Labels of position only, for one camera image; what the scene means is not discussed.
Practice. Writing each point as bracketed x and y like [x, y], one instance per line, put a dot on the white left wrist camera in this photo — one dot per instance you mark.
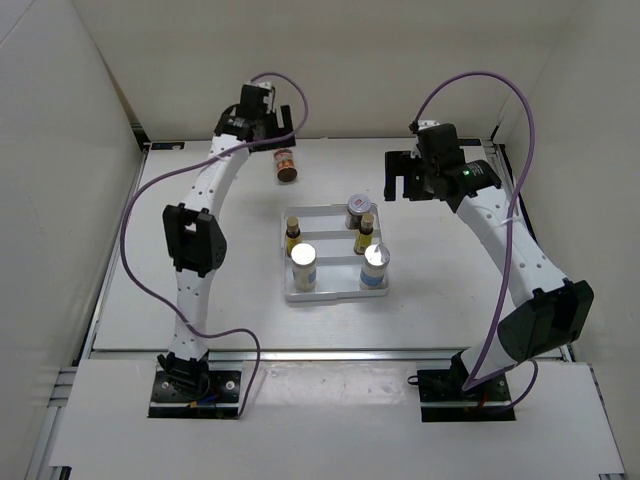
[264, 85]

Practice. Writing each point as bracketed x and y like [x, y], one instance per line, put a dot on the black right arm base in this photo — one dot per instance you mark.
[441, 401]

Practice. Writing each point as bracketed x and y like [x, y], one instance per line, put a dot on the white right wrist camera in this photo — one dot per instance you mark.
[420, 125]

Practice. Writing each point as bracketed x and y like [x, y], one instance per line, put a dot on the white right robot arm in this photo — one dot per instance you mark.
[476, 365]

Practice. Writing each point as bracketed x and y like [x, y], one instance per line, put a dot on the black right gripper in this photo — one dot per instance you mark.
[401, 164]

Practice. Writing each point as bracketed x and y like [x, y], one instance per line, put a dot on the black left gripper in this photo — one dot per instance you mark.
[270, 116]

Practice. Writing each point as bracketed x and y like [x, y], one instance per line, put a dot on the white can blue label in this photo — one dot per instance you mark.
[374, 267]

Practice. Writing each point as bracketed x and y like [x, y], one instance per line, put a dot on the yellow bottle brown cap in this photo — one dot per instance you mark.
[365, 234]

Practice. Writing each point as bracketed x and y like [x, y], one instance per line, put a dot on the brown spice jar white lid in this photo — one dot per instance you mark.
[357, 206]

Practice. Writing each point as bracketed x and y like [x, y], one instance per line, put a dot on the yellow bottle tan cap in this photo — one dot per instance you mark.
[292, 234]

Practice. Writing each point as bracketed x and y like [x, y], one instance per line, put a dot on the white stepped organizer tray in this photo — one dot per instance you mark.
[338, 267]

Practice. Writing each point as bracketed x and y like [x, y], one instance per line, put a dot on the aluminium front rail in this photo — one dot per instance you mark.
[291, 355]

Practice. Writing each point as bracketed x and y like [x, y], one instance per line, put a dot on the pink spice jar white lid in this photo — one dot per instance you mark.
[285, 167]

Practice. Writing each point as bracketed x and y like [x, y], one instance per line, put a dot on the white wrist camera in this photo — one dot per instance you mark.
[420, 125]
[264, 85]

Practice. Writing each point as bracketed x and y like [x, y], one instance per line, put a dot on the white can beige label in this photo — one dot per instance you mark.
[303, 258]

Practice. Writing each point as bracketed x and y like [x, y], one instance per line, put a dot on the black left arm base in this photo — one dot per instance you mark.
[216, 398]

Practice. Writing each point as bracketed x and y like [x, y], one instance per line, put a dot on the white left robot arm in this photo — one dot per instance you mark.
[194, 238]

